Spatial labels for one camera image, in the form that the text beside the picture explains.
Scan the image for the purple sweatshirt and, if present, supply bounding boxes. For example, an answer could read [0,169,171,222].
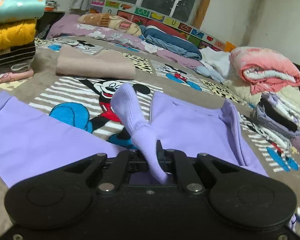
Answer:
[0,83,266,186]

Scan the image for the Mickey Mouse brown blanket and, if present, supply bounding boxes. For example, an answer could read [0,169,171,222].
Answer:
[0,42,300,215]

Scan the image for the folded lavender garment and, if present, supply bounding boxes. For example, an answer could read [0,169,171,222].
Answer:
[253,105,300,139]

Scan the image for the cream quilt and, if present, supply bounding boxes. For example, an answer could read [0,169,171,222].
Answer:
[223,78,300,114]

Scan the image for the folded white grey garment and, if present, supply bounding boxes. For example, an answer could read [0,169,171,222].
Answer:
[246,116,291,150]

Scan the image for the white crumpled cloth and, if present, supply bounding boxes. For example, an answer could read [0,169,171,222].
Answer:
[199,47,235,79]

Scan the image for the folded beige garment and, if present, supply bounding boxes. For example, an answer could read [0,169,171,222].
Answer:
[56,45,135,80]

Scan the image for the folded white purple floral cloth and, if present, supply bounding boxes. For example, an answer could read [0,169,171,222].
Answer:
[261,92,300,127]

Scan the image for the pink rolled quilt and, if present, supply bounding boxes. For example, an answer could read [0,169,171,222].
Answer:
[229,47,300,94]

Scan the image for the cartoon print pillow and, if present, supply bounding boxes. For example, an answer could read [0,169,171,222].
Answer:
[77,13,142,37]

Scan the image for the purple floral bedsheet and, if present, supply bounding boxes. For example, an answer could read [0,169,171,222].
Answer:
[46,14,202,69]

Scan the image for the folded pink garment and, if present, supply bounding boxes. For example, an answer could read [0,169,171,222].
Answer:
[0,68,34,84]

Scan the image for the colourful alphabet headboard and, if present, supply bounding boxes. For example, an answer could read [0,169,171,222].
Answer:
[89,0,236,52]

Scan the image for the folded black striped garment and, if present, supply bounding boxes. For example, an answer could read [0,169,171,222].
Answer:
[0,41,36,67]

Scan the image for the cluttered dark desk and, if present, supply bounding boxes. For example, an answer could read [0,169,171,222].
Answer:
[36,0,65,39]

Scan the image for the folded yellow knit sweater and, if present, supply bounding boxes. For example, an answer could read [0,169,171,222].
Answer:
[0,20,37,50]

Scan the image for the folded teal garment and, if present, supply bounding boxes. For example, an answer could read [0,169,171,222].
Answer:
[0,0,46,24]

